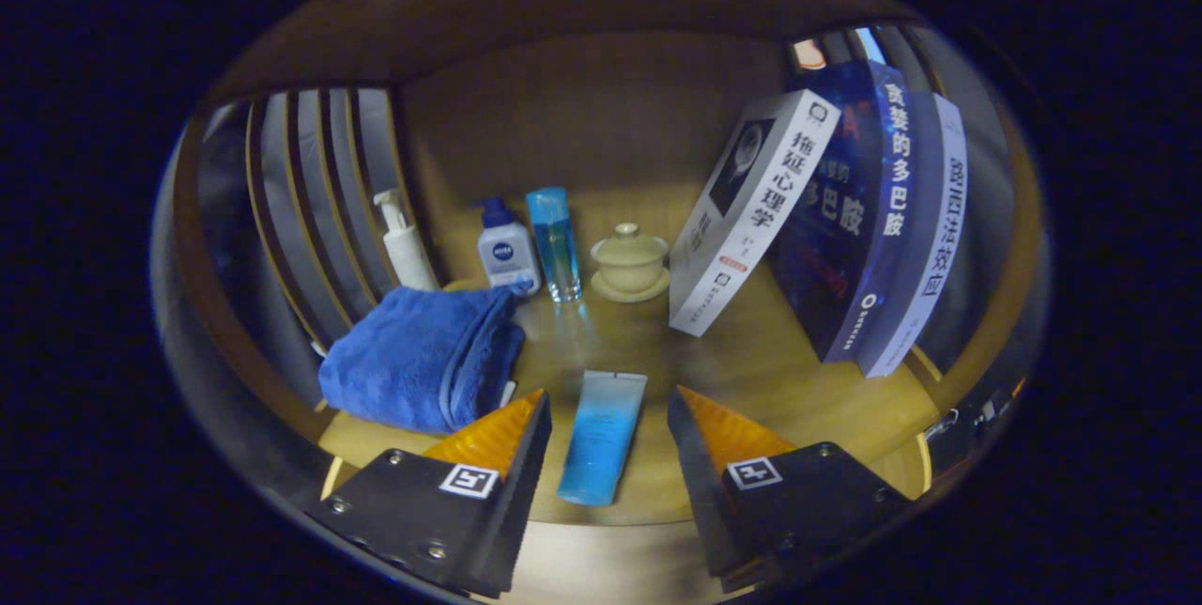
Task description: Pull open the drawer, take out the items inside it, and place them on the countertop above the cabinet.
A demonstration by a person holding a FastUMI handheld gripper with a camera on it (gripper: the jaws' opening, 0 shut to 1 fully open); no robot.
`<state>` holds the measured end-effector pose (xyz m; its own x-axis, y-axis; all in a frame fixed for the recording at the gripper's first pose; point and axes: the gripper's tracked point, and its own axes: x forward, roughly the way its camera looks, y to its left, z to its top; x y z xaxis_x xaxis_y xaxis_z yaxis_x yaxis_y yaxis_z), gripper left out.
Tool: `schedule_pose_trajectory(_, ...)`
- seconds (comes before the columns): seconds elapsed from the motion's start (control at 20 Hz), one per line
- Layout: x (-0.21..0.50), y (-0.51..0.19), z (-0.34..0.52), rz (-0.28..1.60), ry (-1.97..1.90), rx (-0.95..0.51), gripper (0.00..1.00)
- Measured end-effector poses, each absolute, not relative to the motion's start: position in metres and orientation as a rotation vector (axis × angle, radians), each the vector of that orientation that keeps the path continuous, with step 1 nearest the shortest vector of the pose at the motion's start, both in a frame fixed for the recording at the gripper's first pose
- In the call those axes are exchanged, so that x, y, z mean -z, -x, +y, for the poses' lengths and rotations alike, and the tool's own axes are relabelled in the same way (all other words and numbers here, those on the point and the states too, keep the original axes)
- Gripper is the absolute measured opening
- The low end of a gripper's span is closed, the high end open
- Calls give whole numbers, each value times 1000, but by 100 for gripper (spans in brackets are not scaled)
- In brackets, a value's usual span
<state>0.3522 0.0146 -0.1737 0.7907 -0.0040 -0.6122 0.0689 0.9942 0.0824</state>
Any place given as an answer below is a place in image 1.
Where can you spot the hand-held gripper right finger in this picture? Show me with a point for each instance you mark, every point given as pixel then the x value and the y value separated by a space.
pixel 695 483

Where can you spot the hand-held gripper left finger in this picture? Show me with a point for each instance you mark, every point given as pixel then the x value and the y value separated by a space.
pixel 521 492

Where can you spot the blue squeeze tube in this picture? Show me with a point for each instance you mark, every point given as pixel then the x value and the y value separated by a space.
pixel 601 436

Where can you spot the wooden countertop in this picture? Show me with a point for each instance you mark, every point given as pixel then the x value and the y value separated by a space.
pixel 751 389

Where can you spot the wooden cabinet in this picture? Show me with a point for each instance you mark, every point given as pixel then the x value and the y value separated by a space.
pixel 582 116

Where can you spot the blue folded towel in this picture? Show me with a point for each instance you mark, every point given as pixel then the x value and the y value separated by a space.
pixel 413 361

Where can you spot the beige lidded teacup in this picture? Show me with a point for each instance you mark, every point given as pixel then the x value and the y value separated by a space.
pixel 629 267

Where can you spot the white bottle with blue cap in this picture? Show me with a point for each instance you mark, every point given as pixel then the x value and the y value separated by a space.
pixel 507 253

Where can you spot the clear blue bottle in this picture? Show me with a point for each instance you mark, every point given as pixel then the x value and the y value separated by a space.
pixel 554 243

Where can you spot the white pump bottle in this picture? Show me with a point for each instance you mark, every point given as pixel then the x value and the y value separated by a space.
pixel 408 253

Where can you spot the white book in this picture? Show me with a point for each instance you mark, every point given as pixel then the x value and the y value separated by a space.
pixel 742 220

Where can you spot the dark blue book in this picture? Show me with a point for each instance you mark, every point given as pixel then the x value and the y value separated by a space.
pixel 845 239

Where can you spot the pale grey-blue book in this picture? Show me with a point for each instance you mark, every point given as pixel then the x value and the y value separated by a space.
pixel 925 239

